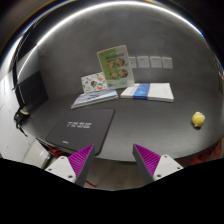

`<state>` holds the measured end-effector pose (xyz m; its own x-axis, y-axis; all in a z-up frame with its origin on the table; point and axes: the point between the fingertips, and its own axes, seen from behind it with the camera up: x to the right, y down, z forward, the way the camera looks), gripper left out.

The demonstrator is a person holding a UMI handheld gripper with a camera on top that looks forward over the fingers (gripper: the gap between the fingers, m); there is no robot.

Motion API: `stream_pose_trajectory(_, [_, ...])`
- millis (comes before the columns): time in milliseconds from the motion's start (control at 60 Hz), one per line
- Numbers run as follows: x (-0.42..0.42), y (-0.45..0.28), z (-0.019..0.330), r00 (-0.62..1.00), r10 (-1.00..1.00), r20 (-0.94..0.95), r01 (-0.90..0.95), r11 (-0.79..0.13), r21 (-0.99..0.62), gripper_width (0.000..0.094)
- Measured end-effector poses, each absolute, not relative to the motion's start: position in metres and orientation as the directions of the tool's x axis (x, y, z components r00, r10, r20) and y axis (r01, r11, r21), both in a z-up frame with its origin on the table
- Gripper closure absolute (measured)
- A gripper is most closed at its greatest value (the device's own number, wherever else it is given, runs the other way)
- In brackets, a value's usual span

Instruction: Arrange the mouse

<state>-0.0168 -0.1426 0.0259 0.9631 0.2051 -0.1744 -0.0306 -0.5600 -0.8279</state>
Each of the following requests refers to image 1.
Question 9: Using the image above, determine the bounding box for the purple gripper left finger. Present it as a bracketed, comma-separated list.
[46, 145, 95, 187]

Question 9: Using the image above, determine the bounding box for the green leaflet with faces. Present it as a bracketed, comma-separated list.
[97, 45, 135, 89]

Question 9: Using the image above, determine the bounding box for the white blue book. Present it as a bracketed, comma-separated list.
[120, 83, 174, 102]

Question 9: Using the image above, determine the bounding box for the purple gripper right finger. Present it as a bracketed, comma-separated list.
[133, 144, 182, 184]

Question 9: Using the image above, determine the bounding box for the white paper sheet on wall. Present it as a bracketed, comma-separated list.
[150, 56, 162, 68]
[162, 57, 173, 69]
[129, 57, 137, 68]
[137, 56, 150, 68]

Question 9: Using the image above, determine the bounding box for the grey blue book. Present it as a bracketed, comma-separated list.
[71, 89, 118, 109]

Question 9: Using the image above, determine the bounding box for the white colourful card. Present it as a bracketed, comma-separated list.
[81, 72, 107, 93]

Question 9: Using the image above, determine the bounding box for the black desk clamp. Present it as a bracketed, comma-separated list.
[14, 107, 30, 135]

